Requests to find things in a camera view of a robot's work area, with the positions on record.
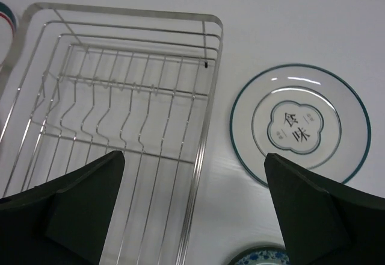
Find stainless wire dish rack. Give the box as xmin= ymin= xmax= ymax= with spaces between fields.
xmin=1 ymin=2 xmax=223 ymax=264

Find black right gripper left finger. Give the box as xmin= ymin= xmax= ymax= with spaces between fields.
xmin=1 ymin=151 xmax=125 ymax=264

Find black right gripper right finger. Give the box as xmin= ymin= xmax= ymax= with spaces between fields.
xmin=264 ymin=153 xmax=384 ymax=264

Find white plate teal rim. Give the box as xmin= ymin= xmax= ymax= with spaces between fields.
xmin=229 ymin=63 xmax=372 ymax=186

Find plate green red rings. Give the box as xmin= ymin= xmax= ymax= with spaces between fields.
xmin=0 ymin=1 xmax=18 ymax=70

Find blue patterned plate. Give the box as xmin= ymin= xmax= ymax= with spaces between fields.
xmin=228 ymin=246 xmax=291 ymax=265

